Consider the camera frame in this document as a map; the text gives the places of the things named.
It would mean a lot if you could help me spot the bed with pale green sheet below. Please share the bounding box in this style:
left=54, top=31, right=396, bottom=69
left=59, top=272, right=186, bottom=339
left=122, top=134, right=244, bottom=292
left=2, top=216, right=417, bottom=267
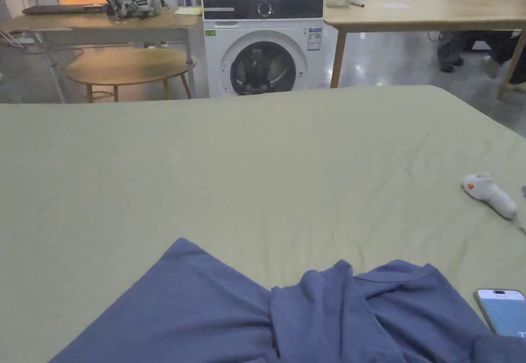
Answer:
left=0, top=85, right=526, bottom=363

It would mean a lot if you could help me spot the white washing machine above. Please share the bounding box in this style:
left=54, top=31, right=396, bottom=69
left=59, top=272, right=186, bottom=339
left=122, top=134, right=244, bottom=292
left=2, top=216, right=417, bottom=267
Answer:
left=201, top=0, right=339, bottom=98

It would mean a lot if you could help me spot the dark blue shirt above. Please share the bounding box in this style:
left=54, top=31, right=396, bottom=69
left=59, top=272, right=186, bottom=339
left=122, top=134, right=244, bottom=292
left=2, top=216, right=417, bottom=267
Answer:
left=48, top=237, right=526, bottom=363

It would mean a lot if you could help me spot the round wooden low table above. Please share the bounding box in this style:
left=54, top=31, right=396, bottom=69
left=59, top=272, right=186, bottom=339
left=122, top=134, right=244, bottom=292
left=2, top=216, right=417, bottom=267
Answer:
left=65, top=47, right=197, bottom=103

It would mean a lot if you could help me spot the wooden desk with backpack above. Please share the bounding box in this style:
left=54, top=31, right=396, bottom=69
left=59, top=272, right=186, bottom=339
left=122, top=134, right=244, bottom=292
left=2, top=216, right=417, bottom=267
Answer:
left=0, top=0, right=204, bottom=104

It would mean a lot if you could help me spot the long wooden table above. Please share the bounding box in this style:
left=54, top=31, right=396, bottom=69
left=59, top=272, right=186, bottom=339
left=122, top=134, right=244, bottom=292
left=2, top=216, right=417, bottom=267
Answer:
left=323, top=0, right=526, bottom=100

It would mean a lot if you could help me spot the white hand controller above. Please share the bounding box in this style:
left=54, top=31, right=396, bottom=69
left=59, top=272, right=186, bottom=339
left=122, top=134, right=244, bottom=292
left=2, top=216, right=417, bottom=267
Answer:
left=462, top=172, right=526, bottom=234

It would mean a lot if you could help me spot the smartphone with lit screen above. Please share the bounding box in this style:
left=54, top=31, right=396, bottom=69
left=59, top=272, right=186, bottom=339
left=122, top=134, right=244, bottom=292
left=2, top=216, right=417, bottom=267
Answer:
left=474, top=289, right=526, bottom=338

